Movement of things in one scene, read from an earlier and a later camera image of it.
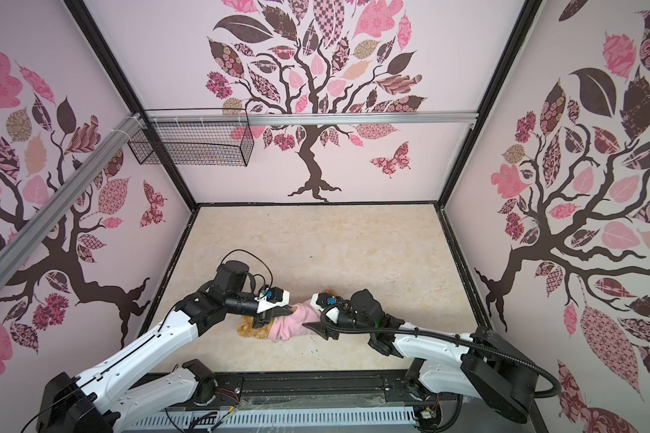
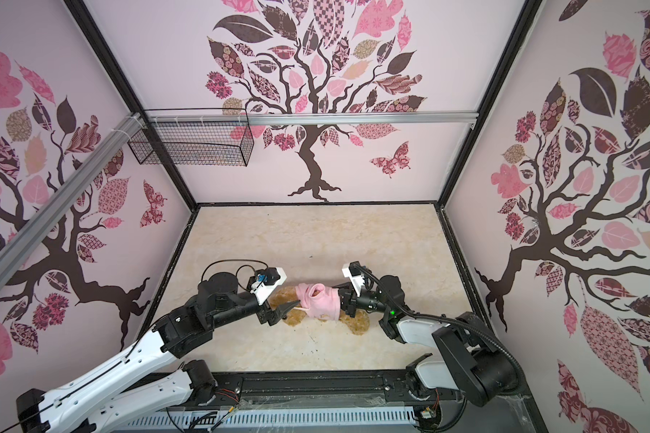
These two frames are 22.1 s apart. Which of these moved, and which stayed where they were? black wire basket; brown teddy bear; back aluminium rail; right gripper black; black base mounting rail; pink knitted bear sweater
Moved: brown teddy bear; pink knitted bear sweater; right gripper black
Stayed: black base mounting rail; back aluminium rail; black wire basket
